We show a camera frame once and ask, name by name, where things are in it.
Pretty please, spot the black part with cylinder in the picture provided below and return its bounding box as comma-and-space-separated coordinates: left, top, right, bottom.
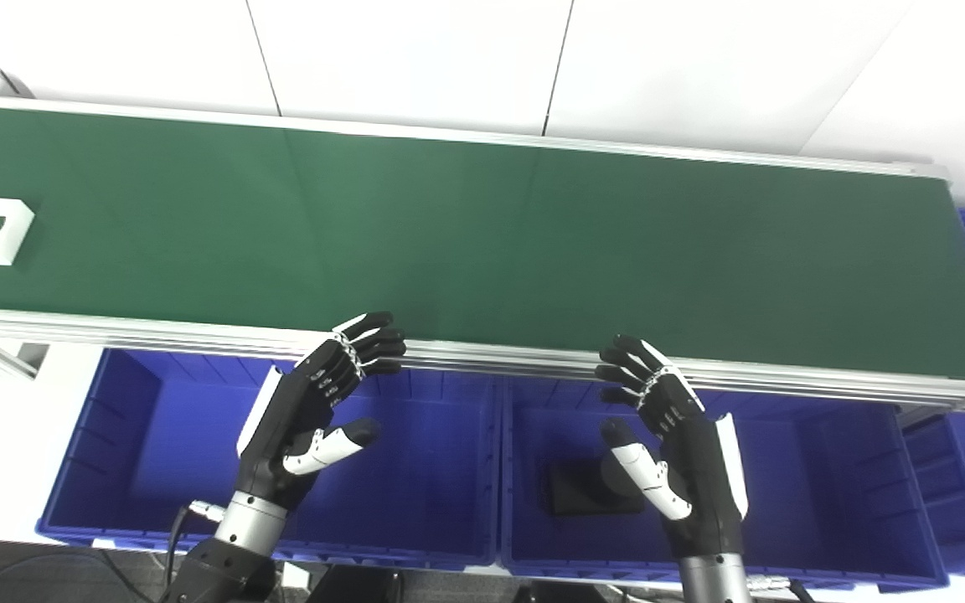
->
543, 456, 647, 516

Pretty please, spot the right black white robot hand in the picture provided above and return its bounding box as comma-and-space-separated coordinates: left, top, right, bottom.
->
594, 334, 750, 560

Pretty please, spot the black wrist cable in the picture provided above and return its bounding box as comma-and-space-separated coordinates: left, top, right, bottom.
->
746, 573, 816, 603
164, 500, 228, 589

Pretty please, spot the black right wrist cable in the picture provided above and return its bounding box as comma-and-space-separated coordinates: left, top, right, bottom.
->
746, 573, 816, 603

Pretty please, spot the black robot torso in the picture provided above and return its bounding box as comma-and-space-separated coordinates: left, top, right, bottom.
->
307, 565, 404, 603

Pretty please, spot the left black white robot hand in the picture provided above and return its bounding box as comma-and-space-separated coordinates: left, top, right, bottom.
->
235, 312, 407, 512

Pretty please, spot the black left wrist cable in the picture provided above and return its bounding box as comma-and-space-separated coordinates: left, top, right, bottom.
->
164, 500, 228, 589

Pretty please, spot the green conveyor belt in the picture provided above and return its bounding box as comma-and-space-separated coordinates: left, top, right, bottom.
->
0, 95, 965, 415
0, 105, 965, 382

